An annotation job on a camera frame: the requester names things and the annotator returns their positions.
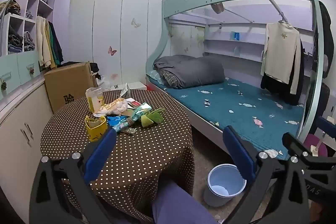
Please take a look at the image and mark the dark hanging jacket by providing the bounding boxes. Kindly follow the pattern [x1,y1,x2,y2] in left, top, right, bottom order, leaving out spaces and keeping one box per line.
[51,22,64,65]

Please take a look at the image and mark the grey folded quilt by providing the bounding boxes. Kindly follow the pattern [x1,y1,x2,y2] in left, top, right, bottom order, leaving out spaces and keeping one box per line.
[154,55,225,89]

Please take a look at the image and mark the red box with white lid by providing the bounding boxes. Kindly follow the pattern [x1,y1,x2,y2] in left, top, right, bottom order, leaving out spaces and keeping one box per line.
[110,81,153,92]

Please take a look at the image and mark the brown polka dot tablecloth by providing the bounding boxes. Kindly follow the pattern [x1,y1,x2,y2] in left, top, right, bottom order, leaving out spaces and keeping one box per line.
[40,89,195,223]

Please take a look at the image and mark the blue striped pillow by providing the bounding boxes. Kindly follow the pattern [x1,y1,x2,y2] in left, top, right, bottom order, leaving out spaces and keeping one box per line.
[149,70,166,85]

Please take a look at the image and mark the white and yellow carton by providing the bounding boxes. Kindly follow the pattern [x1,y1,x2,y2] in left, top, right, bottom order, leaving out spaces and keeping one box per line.
[86,88,105,111]

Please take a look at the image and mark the white red paper leaflet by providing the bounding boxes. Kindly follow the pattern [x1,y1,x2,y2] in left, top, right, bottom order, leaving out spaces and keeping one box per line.
[126,98,142,109]

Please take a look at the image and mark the large black bag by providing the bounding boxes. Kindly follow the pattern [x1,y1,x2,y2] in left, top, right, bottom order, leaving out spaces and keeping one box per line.
[319,82,331,119]

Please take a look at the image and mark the black hanging garment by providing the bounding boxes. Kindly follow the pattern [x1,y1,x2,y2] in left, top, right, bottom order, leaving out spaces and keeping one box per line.
[261,40,305,106]

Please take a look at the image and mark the cream hanging sweater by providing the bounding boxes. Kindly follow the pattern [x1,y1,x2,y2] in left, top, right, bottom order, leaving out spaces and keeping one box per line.
[260,21,302,94]

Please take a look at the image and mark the white wardrobe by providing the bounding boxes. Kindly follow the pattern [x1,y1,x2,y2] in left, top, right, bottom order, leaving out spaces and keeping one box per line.
[70,0,171,88]

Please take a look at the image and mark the green crumpled wrapper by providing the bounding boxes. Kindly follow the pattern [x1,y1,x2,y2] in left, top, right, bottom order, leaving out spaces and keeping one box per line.
[140,108,165,127]

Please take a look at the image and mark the white low cabinet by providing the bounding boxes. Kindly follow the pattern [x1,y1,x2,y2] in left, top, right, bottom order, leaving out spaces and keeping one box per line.
[0,74,57,188]

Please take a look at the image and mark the hanging woven basket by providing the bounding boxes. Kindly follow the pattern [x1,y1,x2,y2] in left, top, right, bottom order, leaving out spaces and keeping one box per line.
[211,2,225,14]

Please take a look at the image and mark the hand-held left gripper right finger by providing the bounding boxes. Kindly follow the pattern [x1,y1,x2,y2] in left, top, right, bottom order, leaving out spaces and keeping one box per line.
[223,126,313,224]

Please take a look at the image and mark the pale blue trash bin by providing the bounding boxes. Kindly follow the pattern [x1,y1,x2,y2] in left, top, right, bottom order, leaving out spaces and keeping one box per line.
[203,164,247,207]

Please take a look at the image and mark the teal drawer cabinet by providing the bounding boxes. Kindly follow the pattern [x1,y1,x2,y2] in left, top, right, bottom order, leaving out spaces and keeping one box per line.
[0,49,41,96]

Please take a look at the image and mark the white cubby shelf unit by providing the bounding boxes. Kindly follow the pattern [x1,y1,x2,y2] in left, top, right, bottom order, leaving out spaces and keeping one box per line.
[0,0,63,56]

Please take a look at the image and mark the cream hanging jacket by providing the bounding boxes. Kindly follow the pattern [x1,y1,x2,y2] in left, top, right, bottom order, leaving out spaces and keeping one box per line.
[35,16,51,67]

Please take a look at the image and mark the brown cardboard box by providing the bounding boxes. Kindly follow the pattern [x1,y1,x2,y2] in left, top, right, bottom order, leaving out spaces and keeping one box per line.
[44,62,98,114]

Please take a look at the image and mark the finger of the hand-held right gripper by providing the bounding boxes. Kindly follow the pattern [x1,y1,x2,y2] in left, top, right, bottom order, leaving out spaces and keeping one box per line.
[316,116,336,141]
[282,132,336,169]

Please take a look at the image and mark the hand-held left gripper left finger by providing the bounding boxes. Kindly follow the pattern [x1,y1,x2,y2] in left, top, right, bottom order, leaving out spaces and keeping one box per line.
[28,128,118,224]

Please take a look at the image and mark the blue fish print bedsheet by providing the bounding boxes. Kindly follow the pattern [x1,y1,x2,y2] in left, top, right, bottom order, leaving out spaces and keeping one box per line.
[147,70,305,161]

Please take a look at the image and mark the brown patterned cloth pile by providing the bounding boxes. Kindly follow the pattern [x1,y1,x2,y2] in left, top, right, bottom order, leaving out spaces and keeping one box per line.
[0,0,21,17]

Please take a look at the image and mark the folded grey clothes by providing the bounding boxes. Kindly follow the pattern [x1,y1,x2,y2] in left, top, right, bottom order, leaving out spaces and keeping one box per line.
[24,31,35,51]

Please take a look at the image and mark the dark hanging coat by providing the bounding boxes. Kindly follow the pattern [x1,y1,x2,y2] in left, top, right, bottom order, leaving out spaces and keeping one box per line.
[314,1,332,79]

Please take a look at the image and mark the blue snack packet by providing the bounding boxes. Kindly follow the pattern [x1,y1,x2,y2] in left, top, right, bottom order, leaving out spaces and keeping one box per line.
[107,115,130,132]

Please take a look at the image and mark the green hanging jacket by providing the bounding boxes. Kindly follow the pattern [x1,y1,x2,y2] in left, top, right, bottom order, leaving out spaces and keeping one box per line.
[49,21,60,64]

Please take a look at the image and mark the teal crumpled wrapper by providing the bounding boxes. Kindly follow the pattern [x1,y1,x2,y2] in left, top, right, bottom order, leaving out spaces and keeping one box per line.
[131,104,153,123]

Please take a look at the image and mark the white wall shelf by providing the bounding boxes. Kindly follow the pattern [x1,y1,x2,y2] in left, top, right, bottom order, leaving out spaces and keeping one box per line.
[203,25,315,64]

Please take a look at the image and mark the silver foil wrapper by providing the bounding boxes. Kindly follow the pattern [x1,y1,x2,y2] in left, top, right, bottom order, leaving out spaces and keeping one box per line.
[120,83,131,98]

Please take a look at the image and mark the orange white plastic bag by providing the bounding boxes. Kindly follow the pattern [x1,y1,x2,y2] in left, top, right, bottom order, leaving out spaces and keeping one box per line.
[93,98,128,118]

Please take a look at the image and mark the folded dark clothes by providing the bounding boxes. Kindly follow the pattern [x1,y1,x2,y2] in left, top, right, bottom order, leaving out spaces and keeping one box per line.
[8,32,24,54]

